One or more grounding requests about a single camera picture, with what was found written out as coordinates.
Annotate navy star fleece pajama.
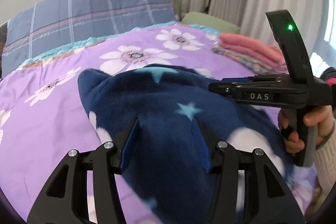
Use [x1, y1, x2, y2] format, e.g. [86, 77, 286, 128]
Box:
[78, 65, 293, 223]

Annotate cream knit sleeve forearm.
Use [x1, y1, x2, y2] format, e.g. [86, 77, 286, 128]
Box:
[314, 121, 336, 195]

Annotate patterned folded clothes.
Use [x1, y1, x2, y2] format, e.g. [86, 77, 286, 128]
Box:
[212, 47, 288, 75]

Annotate pink folded clothes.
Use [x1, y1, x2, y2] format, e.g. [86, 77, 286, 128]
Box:
[218, 33, 287, 71]

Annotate right hand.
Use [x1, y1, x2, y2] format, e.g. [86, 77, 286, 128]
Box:
[285, 105, 334, 154]

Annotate green cushion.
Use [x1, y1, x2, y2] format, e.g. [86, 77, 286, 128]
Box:
[182, 11, 240, 34]

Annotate purple floral bedsheet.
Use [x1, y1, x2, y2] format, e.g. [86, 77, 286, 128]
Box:
[0, 21, 320, 224]

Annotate blue plaid pillow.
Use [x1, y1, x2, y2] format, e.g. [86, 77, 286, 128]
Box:
[1, 0, 175, 77]

